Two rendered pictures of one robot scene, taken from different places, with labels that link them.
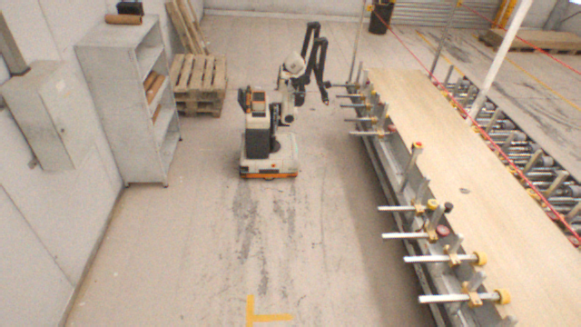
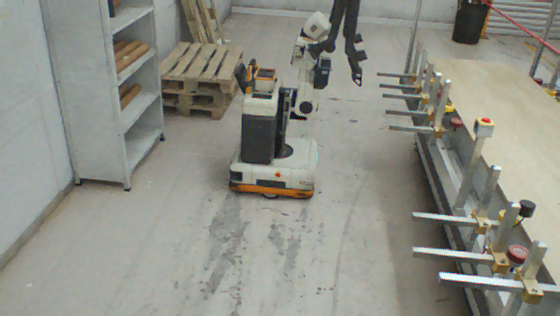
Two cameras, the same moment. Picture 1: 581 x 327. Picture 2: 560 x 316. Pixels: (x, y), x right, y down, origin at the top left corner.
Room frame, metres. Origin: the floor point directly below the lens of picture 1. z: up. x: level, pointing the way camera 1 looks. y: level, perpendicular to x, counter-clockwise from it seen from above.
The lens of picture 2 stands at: (-0.15, -0.38, 2.09)
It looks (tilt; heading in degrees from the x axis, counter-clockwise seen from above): 30 degrees down; 13
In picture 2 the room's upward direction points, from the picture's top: 3 degrees clockwise
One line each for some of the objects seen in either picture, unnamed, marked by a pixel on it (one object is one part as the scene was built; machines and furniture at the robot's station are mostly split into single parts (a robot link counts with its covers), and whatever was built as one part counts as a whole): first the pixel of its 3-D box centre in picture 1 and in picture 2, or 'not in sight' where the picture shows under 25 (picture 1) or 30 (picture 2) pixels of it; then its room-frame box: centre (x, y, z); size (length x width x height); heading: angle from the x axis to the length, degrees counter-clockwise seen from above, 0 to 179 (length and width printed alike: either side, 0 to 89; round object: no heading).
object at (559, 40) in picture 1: (538, 39); not in sight; (8.58, -5.75, 0.23); 2.41 x 0.77 x 0.17; 100
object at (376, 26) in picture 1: (379, 16); (469, 20); (8.60, -1.70, 0.36); 0.59 x 0.58 x 0.73; 8
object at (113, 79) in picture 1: (142, 104); (113, 76); (2.88, 1.67, 0.78); 0.90 x 0.45 x 1.55; 8
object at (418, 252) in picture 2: (412, 236); (465, 257); (1.43, -0.84, 0.84); 0.43 x 0.03 x 0.04; 98
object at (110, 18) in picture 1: (123, 19); not in sight; (2.99, 1.70, 1.59); 0.30 x 0.08 x 0.08; 98
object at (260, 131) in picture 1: (260, 123); (266, 114); (3.02, 0.44, 0.59); 0.55 x 0.34 x 0.83; 8
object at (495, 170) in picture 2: (417, 200); (481, 210); (1.74, -0.92, 0.89); 0.04 x 0.04 x 0.48; 8
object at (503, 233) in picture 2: (429, 228); (497, 249); (1.49, -0.96, 0.87); 0.04 x 0.04 x 0.48; 8
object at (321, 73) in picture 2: (298, 91); (320, 69); (3.08, 0.06, 0.99); 0.28 x 0.16 x 0.22; 8
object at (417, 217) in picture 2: (405, 209); (460, 222); (1.69, -0.84, 0.84); 0.43 x 0.03 x 0.04; 98
